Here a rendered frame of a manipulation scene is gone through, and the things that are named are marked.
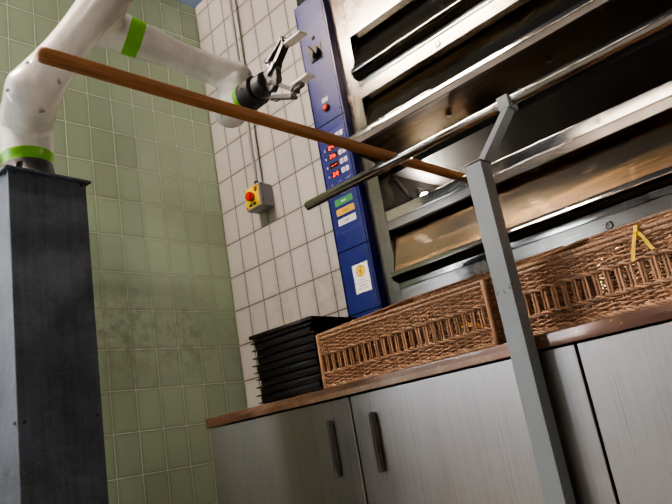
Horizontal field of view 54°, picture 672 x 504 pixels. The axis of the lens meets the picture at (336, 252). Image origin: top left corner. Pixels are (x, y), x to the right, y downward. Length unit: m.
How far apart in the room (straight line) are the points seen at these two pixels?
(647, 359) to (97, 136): 2.21
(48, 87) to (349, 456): 1.15
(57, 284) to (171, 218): 1.23
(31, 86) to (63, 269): 0.44
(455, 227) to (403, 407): 0.77
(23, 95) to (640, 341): 1.44
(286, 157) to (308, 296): 0.59
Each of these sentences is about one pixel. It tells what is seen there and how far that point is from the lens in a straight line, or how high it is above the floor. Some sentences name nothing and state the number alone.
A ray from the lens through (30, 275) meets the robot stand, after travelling 1.70.
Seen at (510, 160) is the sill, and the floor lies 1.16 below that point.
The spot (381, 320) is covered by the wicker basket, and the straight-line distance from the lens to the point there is 1.67.
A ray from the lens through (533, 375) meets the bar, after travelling 1.33.
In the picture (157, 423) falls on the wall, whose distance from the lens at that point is 2.62.
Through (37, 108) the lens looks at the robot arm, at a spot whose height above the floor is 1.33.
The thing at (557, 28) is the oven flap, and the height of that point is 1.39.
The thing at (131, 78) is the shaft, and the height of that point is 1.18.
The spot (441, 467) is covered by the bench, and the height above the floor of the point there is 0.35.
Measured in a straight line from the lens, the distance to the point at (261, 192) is 2.75.
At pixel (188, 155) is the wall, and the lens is 3.07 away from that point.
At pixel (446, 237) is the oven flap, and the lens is 2.17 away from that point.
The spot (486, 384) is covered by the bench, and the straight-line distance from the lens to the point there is 1.45.
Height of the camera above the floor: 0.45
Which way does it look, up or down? 16 degrees up
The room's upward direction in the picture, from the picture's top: 10 degrees counter-clockwise
